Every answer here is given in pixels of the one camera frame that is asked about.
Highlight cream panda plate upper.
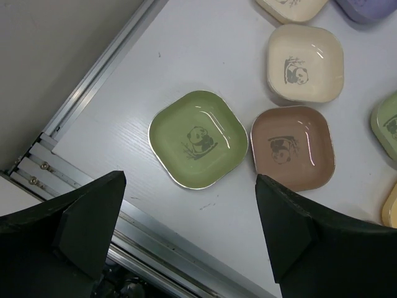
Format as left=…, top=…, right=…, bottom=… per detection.
left=256, top=0, right=329, bottom=24

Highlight purple panda plate left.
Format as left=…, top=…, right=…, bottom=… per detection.
left=336, top=0, right=396, bottom=24

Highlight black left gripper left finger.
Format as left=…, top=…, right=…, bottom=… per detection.
left=1, top=171, right=127, bottom=297

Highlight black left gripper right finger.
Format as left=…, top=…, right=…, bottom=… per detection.
left=255, top=175, right=396, bottom=297

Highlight green panda plate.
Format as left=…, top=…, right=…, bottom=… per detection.
left=370, top=91, right=396, bottom=169
left=148, top=90, right=249, bottom=190

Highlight aluminium table frame rail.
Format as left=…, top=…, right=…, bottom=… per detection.
left=1, top=1, right=281, bottom=297

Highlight cream panda plate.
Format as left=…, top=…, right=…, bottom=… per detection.
left=256, top=0, right=329, bottom=24
left=266, top=24, right=344, bottom=104

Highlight yellow panda plate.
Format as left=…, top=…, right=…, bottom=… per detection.
left=381, top=185, right=397, bottom=228

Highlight cream panda plate lower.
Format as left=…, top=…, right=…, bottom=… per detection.
left=266, top=24, right=344, bottom=104

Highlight brown panda plate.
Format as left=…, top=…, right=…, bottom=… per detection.
left=251, top=106, right=336, bottom=192

